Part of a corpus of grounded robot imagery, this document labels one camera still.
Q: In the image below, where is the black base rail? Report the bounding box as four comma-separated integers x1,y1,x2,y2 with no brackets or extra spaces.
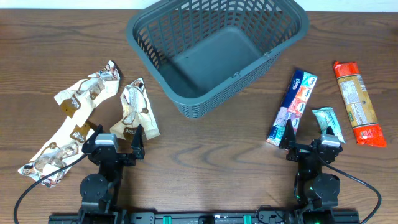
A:
48,211,361,224

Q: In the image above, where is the long beige snack bag strip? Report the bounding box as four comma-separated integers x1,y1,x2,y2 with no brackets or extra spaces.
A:
18,60,120,188

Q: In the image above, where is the multicolour tissue pack strip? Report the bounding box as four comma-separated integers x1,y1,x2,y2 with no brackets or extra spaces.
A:
266,70,318,146

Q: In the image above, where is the teal snack bar wrapper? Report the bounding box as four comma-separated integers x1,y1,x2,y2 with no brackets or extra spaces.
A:
312,107,345,143

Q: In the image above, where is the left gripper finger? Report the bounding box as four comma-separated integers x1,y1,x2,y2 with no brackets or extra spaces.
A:
86,125,103,144
131,125,145,154

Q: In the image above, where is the orange cracker sleeve package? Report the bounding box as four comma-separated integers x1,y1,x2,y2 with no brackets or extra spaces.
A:
333,62,386,147

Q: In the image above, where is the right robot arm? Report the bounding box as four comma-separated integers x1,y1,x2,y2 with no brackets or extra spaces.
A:
279,119,343,223

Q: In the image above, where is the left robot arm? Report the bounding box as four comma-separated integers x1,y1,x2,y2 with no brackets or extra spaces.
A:
78,125,145,223

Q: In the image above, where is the beige brown snack bag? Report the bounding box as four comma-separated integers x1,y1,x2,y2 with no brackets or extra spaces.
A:
110,78,160,141

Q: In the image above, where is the grey plastic basket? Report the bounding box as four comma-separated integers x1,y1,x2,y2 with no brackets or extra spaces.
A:
126,0,310,119

